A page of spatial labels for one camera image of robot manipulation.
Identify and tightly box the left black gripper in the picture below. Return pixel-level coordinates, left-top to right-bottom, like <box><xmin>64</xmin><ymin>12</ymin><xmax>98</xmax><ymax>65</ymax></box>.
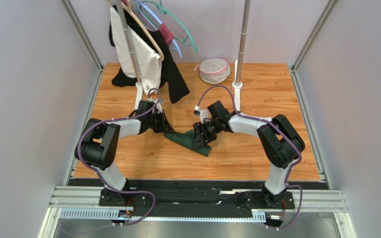
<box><xmin>147</xmin><ymin>110</ymin><xmax>173</xmax><ymax>133</ymax></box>

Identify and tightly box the dark green cloth napkin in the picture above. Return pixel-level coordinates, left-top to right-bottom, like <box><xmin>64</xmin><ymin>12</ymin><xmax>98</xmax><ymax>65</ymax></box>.
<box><xmin>164</xmin><ymin>130</ymin><xmax>211</xmax><ymax>157</ymax></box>

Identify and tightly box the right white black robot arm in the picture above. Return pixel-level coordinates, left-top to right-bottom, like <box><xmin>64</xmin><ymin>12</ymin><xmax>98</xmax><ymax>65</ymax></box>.
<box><xmin>191</xmin><ymin>101</ymin><xmax>305</xmax><ymax>195</ymax></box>

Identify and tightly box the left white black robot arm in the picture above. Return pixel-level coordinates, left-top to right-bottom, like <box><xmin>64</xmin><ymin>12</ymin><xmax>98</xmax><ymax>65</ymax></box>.
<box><xmin>74</xmin><ymin>100</ymin><xmax>174</xmax><ymax>193</ymax></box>

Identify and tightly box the black hanging garment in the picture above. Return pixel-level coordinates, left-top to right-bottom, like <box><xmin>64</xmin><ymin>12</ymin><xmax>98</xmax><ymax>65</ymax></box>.
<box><xmin>109</xmin><ymin>6</ymin><xmax>191</xmax><ymax>104</ymax></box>

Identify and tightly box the left white rack foot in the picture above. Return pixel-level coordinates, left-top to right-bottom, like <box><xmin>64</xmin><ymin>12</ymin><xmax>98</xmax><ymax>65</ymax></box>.
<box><xmin>134</xmin><ymin>82</ymin><xmax>144</xmax><ymax>110</ymax></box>

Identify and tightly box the white rack foot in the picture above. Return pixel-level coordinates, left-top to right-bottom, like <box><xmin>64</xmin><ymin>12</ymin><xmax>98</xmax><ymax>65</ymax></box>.
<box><xmin>134</xmin><ymin>82</ymin><xmax>144</xmax><ymax>110</ymax></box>
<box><xmin>232</xmin><ymin>59</ymin><xmax>243</xmax><ymax>112</ymax></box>

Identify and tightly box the right white rack foot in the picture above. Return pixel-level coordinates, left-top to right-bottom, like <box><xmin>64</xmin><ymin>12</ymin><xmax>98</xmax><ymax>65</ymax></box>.
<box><xmin>232</xmin><ymin>59</ymin><xmax>243</xmax><ymax>112</ymax></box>

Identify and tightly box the white hanging towel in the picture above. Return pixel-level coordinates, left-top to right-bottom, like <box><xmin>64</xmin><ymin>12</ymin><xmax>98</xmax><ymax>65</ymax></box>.
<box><xmin>109</xmin><ymin>5</ymin><xmax>162</xmax><ymax>94</ymax></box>

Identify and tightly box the white mesh laundry bag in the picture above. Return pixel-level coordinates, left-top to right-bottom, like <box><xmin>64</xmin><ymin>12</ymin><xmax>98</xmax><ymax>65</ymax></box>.
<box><xmin>193</xmin><ymin>58</ymin><xmax>231</xmax><ymax>85</ymax></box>

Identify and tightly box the blue plastic hanger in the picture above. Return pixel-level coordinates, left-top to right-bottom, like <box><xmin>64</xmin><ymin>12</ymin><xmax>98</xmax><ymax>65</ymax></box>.
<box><xmin>136</xmin><ymin>0</ymin><xmax>183</xmax><ymax>58</ymax></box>

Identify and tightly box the dark red hanging cloth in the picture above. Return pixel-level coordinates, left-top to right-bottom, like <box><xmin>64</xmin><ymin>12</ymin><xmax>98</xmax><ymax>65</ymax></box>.
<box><xmin>158</xmin><ymin>23</ymin><xmax>175</xmax><ymax>46</ymax></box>

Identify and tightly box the teal plastic hanger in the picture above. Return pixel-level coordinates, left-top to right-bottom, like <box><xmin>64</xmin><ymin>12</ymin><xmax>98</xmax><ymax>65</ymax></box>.
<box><xmin>143</xmin><ymin>0</ymin><xmax>199</xmax><ymax>53</ymax></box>

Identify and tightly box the wooden clothes hanger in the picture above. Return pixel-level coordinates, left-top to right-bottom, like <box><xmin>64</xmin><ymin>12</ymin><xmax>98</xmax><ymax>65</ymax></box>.
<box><xmin>116</xmin><ymin>0</ymin><xmax>165</xmax><ymax>61</ymax></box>

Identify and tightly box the right metal rack pole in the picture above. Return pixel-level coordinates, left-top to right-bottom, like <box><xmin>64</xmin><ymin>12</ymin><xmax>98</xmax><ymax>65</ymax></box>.
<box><xmin>234</xmin><ymin>0</ymin><xmax>251</xmax><ymax>85</ymax></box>

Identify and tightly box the metal rack pole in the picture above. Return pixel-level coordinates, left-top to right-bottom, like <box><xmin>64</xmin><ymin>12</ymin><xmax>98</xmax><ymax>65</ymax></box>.
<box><xmin>234</xmin><ymin>0</ymin><xmax>251</xmax><ymax>85</ymax></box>
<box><xmin>116</xmin><ymin>0</ymin><xmax>142</xmax><ymax>87</ymax></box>

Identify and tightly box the left metal rack pole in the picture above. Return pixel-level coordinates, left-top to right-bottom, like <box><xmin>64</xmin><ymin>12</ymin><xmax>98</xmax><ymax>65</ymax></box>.
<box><xmin>116</xmin><ymin>0</ymin><xmax>142</xmax><ymax>87</ymax></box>

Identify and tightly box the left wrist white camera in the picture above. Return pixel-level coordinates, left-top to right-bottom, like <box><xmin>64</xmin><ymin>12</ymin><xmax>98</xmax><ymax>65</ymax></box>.
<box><xmin>148</xmin><ymin>97</ymin><xmax>164</xmax><ymax>112</ymax></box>

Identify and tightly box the wrist white camera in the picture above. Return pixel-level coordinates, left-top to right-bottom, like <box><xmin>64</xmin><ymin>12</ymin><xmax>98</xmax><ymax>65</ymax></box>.
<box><xmin>148</xmin><ymin>97</ymin><xmax>164</xmax><ymax>112</ymax></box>
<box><xmin>193</xmin><ymin>106</ymin><xmax>210</xmax><ymax>123</ymax></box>

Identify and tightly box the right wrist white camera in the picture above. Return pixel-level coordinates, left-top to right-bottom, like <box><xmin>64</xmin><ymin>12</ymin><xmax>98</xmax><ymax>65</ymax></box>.
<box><xmin>193</xmin><ymin>106</ymin><xmax>210</xmax><ymax>123</ymax></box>

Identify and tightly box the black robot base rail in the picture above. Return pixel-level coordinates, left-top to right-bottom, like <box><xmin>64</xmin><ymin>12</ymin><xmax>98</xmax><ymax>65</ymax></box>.
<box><xmin>68</xmin><ymin>178</ymin><xmax>328</xmax><ymax>219</ymax></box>

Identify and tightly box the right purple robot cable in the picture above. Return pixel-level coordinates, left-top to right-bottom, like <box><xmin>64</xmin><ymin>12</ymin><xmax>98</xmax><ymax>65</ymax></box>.
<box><xmin>196</xmin><ymin>85</ymin><xmax>304</xmax><ymax>231</ymax></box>

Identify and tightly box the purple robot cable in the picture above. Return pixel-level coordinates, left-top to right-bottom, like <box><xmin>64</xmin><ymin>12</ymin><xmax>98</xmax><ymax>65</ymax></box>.
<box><xmin>77</xmin><ymin>88</ymin><xmax>163</xmax><ymax>229</ymax></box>
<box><xmin>196</xmin><ymin>85</ymin><xmax>304</xmax><ymax>231</ymax></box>

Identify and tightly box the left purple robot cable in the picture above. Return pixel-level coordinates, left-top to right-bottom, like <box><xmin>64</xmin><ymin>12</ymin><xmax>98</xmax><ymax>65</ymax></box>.
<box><xmin>77</xmin><ymin>88</ymin><xmax>163</xmax><ymax>229</ymax></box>

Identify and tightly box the aluminium frame rail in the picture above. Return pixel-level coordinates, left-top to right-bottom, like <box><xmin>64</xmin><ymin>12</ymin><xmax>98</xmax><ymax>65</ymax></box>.
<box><xmin>38</xmin><ymin>186</ymin><xmax>357</xmax><ymax>238</ymax></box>

